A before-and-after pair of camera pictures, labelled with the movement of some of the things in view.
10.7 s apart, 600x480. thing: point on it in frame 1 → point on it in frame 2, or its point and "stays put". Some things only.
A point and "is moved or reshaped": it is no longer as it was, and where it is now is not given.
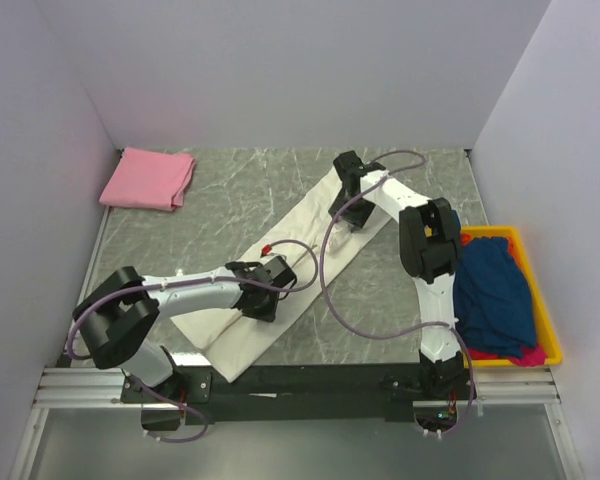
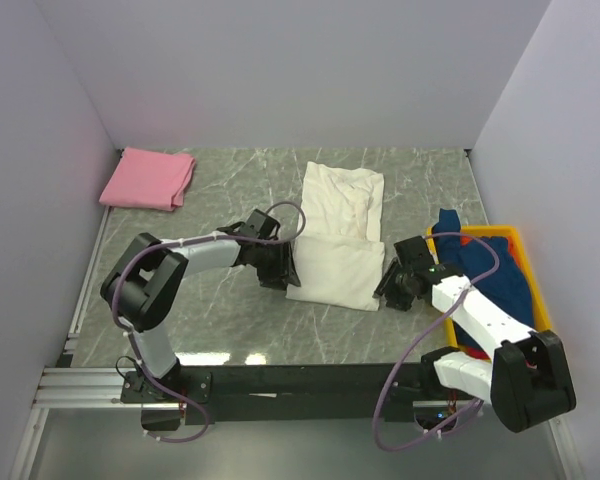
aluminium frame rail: x=82 y=388 stays put
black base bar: x=280 y=393 stays put
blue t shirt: x=492 y=304 stays put
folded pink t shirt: x=150 y=179 stays put
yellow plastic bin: x=546 y=330 stays put
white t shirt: x=315 y=247 is moved or reshaped
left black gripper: x=267 y=314 → x=284 y=269
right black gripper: x=358 y=219 → x=385 y=286
